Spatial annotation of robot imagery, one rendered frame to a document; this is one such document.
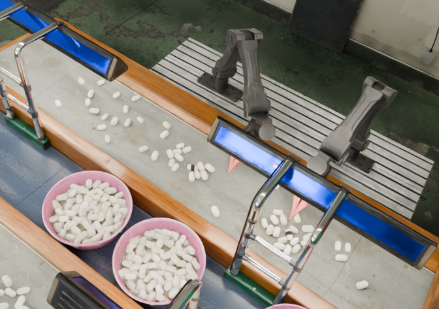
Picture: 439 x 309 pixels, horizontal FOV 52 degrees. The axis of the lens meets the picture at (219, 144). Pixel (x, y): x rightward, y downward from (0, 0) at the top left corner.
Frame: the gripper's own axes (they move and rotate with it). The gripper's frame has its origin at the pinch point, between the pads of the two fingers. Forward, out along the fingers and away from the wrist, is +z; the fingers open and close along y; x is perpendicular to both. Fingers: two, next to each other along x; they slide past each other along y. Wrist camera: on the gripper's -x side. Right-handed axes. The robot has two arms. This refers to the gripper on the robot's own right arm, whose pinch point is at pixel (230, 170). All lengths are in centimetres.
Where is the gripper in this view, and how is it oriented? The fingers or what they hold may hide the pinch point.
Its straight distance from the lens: 155.0
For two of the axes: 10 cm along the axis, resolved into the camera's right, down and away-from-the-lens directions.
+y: 8.2, 5.0, -2.9
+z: -5.1, 8.6, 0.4
